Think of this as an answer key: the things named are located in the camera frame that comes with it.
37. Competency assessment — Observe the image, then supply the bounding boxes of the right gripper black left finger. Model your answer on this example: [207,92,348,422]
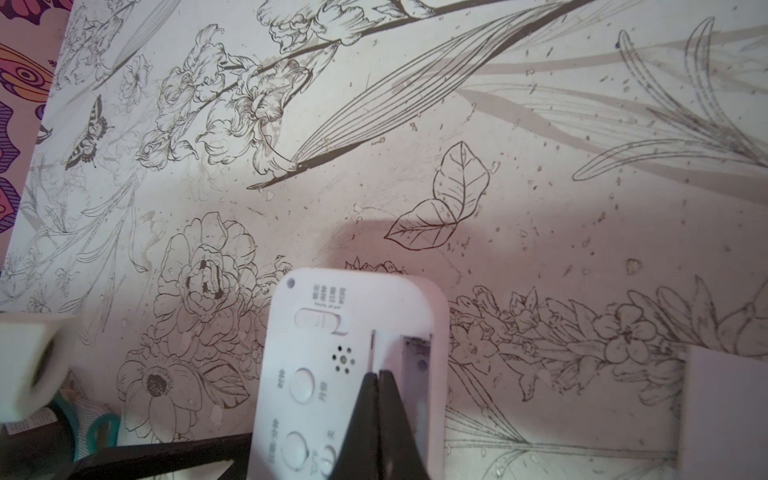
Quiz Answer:
[329,373,379,480]

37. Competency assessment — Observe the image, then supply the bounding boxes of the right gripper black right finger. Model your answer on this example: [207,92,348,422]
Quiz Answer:
[378,370,429,480]

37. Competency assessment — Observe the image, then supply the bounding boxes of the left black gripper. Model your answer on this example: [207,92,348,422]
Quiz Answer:
[1,413,252,480]

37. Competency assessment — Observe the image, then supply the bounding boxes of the white digital alarm clock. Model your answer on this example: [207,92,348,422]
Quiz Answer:
[247,268,449,479]

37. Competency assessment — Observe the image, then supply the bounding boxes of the white battery cover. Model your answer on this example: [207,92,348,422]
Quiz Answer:
[678,347,767,479]

